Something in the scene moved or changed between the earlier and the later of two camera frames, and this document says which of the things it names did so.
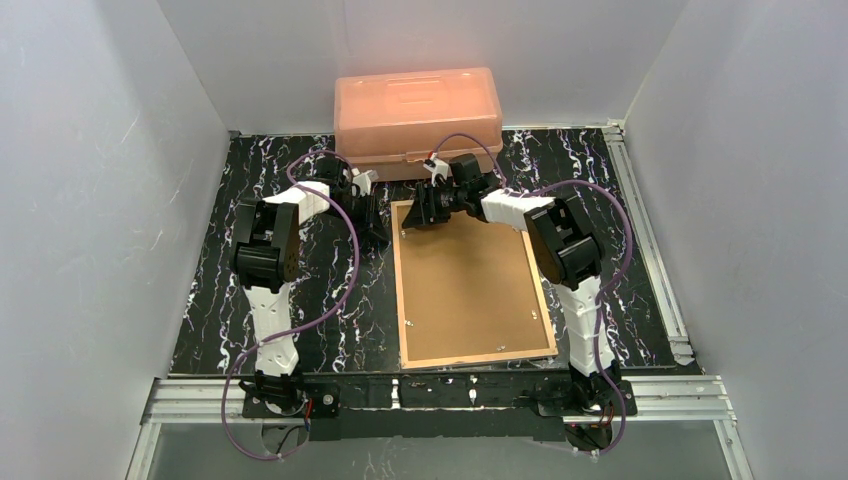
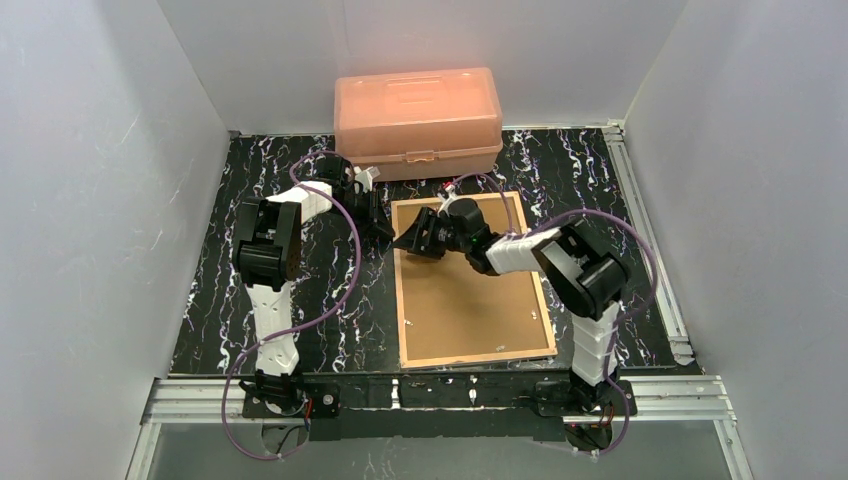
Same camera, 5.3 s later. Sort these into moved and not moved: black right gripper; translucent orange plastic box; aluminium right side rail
Moved: black right gripper
Not moved: aluminium right side rail; translucent orange plastic box
